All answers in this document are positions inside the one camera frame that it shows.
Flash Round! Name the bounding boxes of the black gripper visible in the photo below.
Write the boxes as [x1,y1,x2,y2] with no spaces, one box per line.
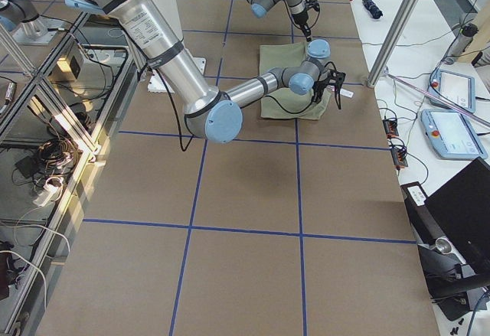
[312,69,346,109]
[292,0,320,42]

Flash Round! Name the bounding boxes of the olive green long-sleeve shirt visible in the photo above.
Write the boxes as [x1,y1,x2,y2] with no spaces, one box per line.
[260,42,330,120]

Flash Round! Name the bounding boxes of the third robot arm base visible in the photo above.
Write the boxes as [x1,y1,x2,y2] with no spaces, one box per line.
[1,0,66,46]

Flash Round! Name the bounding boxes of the white paper hang tag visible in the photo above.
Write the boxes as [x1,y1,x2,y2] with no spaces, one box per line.
[340,88,354,98]

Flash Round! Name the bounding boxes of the orange black connector module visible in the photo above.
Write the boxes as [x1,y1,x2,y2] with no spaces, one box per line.
[382,119,399,139]

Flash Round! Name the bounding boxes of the dark blue rolled cloth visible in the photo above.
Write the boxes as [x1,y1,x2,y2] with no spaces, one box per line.
[362,0,383,20]

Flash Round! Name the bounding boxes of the far teach pendant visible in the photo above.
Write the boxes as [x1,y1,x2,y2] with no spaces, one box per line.
[428,69,475,113]

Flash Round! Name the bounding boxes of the teach pendant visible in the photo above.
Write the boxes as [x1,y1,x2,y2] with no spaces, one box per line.
[428,69,475,113]
[420,109,488,161]

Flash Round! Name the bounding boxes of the near teach pendant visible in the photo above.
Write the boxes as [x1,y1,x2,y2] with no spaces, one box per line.
[420,109,488,161]

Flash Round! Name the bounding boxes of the grey water bottle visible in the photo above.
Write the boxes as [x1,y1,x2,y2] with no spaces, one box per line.
[443,23,479,65]

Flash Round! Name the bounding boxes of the aluminium frame post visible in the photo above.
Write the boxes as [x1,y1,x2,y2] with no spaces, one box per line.
[367,0,419,88]

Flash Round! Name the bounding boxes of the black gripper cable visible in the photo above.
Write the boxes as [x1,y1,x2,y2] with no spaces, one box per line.
[164,75,326,152]

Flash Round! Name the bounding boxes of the black camera stand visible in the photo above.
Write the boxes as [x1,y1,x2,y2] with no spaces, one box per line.
[418,244,489,321]

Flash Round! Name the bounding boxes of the tangled floor cables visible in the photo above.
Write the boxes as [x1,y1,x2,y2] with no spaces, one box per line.
[11,136,83,199]

